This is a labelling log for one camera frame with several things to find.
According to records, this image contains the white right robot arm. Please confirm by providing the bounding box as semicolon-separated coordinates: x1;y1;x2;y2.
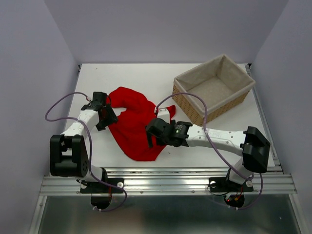
145;118;271;190

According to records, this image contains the wicker basket with cloth liner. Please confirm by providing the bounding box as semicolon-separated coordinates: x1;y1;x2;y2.
173;54;255;126

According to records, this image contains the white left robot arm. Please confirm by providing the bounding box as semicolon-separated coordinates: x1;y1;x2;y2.
50;104;117;192

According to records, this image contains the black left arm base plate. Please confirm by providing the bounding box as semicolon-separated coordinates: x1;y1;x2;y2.
80;178;124;194

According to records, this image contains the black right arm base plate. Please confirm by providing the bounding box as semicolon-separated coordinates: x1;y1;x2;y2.
209;177;254;193

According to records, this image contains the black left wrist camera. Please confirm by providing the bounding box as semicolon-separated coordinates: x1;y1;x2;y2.
90;92;107;107

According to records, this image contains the red t shirt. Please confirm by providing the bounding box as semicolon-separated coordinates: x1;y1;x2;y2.
109;87;165;161

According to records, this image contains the aluminium rail frame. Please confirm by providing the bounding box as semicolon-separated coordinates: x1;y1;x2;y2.
29;63;309;234

